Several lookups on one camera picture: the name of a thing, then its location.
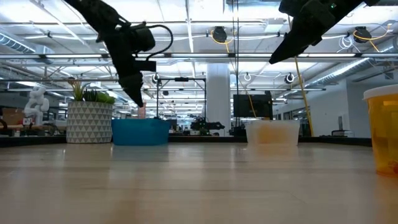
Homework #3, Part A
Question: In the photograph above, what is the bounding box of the black camera rig frame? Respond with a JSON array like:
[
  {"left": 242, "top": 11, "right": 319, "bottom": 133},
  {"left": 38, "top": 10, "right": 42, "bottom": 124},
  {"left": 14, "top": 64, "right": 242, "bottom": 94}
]
[{"left": 156, "top": 77, "right": 208, "bottom": 121}]

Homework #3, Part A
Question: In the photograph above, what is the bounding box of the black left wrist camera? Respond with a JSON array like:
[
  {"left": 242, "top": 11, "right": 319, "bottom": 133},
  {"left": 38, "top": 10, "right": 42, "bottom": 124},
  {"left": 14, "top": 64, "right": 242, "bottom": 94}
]
[{"left": 128, "top": 22, "right": 156, "bottom": 53}]

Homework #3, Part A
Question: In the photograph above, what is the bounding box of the large orange pill bottle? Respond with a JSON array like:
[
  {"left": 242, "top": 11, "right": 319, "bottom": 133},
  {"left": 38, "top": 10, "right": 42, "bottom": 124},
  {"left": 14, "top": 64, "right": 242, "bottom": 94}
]
[
  {"left": 256, "top": 123, "right": 292, "bottom": 144},
  {"left": 363, "top": 83, "right": 398, "bottom": 179}
]

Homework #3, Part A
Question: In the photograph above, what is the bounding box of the succulent in white patterned pot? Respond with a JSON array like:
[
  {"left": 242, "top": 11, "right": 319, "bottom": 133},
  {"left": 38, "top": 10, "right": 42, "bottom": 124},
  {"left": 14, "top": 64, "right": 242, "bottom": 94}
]
[{"left": 66, "top": 79, "right": 116, "bottom": 144}]

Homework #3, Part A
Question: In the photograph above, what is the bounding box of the clear plastic bin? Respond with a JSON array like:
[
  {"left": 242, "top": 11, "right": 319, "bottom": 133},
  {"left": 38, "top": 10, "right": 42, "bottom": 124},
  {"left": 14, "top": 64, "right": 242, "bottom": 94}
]
[{"left": 244, "top": 119, "right": 301, "bottom": 147}]

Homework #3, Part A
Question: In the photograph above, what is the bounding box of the black flat monitor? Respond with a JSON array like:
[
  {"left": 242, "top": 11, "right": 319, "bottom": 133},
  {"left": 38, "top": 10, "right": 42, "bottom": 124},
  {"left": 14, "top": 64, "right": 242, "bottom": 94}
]
[{"left": 233, "top": 90, "right": 274, "bottom": 121}]

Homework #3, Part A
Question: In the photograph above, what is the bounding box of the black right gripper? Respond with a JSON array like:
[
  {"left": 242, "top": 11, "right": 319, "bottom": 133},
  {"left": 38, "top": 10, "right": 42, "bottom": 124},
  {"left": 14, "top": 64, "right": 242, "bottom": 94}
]
[{"left": 268, "top": 0, "right": 337, "bottom": 65}]

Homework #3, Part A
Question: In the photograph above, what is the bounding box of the white grey desk device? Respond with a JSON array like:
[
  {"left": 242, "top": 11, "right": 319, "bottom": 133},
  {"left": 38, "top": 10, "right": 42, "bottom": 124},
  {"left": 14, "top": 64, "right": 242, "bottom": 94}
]
[{"left": 331, "top": 115, "right": 354, "bottom": 138}]

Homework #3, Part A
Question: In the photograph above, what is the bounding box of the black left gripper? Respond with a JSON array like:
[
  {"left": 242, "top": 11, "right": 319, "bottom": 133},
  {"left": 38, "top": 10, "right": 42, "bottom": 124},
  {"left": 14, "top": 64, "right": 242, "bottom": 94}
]
[{"left": 105, "top": 26, "right": 158, "bottom": 108}]

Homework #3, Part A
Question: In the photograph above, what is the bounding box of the blue plastic bin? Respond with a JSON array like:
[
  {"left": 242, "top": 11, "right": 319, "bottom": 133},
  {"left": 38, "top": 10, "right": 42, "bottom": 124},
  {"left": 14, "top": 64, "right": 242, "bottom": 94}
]
[{"left": 111, "top": 118, "right": 172, "bottom": 147}]

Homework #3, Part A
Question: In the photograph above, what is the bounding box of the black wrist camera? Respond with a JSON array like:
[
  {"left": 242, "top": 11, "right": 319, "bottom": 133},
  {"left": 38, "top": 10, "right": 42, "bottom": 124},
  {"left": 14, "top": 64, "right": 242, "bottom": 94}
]
[
  {"left": 128, "top": 22, "right": 156, "bottom": 53},
  {"left": 278, "top": 0, "right": 308, "bottom": 17}
]

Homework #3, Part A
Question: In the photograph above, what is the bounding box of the brown cardboard box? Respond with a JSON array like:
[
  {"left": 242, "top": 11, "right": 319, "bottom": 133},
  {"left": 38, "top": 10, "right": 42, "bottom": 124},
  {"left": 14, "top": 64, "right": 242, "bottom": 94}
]
[{"left": 0, "top": 107, "right": 25, "bottom": 126}]

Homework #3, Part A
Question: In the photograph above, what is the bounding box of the black hanging cable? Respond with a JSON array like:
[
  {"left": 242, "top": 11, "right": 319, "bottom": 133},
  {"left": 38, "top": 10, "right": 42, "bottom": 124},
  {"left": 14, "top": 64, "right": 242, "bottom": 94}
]
[{"left": 231, "top": 0, "right": 240, "bottom": 94}]

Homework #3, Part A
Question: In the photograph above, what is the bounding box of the small pink pill bottle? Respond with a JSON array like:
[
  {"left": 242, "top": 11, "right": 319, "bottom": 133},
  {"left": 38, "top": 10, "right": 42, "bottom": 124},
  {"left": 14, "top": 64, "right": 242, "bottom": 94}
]
[{"left": 137, "top": 101, "right": 147, "bottom": 120}]

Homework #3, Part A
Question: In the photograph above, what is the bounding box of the black ceiling cable reel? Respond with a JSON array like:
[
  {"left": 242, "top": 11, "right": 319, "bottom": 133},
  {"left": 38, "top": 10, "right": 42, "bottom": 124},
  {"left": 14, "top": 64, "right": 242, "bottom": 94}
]
[
  {"left": 210, "top": 26, "right": 229, "bottom": 44},
  {"left": 353, "top": 26, "right": 373, "bottom": 44}
]

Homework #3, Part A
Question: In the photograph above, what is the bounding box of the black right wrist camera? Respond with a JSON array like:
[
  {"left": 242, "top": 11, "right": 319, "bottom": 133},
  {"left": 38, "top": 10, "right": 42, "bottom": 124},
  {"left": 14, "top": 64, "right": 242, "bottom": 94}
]
[{"left": 278, "top": 0, "right": 308, "bottom": 17}]

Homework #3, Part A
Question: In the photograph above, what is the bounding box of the yellow hanging cable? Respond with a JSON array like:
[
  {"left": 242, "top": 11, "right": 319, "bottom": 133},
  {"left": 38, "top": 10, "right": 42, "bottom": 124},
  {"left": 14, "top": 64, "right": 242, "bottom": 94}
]
[{"left": 293, "top": 55, "right": 315, "bottom": 138}]

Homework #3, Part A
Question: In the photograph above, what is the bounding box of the white round column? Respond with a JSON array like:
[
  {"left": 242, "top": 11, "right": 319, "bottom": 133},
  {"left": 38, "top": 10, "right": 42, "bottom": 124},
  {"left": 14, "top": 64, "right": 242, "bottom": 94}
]
[{"left": 206, "top": 63, "right": 232, "bottom": 137}]

